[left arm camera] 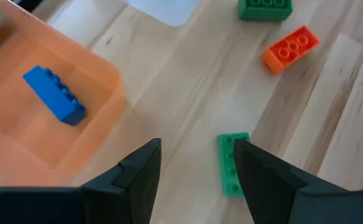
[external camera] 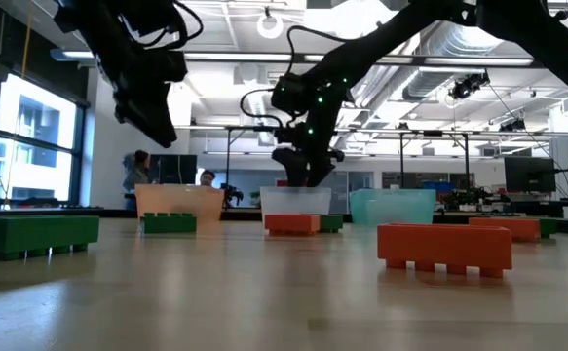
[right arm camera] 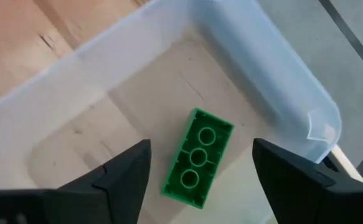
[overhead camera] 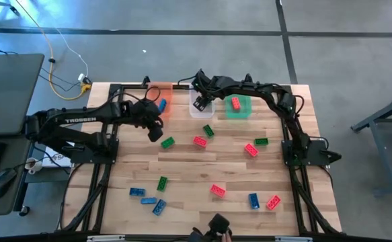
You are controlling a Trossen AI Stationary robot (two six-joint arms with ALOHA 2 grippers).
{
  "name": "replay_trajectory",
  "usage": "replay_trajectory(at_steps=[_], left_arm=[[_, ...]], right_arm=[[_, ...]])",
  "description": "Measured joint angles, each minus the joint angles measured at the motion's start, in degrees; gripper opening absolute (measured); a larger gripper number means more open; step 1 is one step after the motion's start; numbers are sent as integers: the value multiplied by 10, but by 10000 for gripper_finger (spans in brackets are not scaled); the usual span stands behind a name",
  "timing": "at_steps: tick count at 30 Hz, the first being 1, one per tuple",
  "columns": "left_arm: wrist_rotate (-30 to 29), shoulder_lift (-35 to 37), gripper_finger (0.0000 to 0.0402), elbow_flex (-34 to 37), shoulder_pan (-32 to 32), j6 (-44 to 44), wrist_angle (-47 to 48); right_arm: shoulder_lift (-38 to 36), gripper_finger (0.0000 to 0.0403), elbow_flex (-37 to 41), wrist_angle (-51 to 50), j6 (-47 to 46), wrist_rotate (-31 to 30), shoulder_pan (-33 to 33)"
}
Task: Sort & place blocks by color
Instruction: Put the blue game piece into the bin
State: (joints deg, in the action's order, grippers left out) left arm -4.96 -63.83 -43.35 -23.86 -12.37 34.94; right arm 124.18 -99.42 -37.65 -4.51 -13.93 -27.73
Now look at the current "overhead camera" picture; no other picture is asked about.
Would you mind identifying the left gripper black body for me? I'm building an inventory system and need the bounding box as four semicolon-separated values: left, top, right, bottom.
136;106;165;143

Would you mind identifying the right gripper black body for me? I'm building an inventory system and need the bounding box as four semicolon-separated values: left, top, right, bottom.
193;69;219;101

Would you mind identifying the clear plastic bin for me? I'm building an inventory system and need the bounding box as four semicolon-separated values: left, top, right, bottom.
188;83;215;119

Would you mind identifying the translucent orange plastic bin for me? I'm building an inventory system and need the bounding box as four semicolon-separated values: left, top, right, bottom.
146;81;174;119

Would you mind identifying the translucent teal plastic bin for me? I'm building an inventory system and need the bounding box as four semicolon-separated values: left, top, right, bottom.
225;93;252;120

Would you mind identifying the white printed box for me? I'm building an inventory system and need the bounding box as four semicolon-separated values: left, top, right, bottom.
42;146;73;168

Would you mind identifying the black handheld device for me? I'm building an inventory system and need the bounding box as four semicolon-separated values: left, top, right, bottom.
187;213;233;242

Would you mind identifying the white mug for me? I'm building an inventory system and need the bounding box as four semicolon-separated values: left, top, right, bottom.
24;157;44;175

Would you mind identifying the black side desk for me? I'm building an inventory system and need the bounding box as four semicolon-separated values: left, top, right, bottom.
0;132;35;216

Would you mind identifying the grey laptop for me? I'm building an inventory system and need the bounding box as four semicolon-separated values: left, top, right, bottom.
0;52;45;136

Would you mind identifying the black computer mouse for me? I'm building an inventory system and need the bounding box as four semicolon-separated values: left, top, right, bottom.
0;167;18;200

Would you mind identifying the yellow cable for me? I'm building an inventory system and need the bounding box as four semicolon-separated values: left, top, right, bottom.
13;0;92;101

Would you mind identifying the black cable bundle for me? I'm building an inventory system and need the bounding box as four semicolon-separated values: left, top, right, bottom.
59;163;114;233
288;166;340;235

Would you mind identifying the white cable with adapter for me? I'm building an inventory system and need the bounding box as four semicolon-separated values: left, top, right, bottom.
54;26;89;83

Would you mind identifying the grey metal table frame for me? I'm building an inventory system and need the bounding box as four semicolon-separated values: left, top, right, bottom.
350;90;392;198

